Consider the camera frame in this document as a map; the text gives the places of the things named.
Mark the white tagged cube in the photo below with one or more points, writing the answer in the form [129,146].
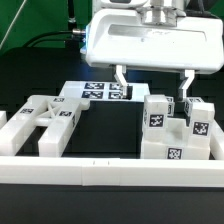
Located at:
[189,101]
[171,106]

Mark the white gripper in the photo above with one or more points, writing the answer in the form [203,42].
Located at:
[118,37]

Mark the white tagged cube left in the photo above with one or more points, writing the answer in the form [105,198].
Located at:
[171,106]

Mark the white chair seat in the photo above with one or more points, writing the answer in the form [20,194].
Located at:
[174,145]

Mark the white right rail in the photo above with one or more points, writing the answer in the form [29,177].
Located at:
[217,142]

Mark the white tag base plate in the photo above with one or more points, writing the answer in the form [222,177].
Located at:
[102,91]

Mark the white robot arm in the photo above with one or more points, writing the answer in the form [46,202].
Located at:
[153,12]

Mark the white front rail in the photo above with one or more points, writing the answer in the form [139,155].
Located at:
[111,172]

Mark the thin grey rod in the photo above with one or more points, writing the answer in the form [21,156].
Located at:
[12,23]

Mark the white left block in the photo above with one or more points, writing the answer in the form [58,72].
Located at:
[3,118]

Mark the white rail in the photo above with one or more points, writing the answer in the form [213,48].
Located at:
[111,172]
[217,142]

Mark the white chair back frame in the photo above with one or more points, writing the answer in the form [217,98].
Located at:
[59,115]

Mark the white tagged cube right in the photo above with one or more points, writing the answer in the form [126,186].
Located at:
[189,101]

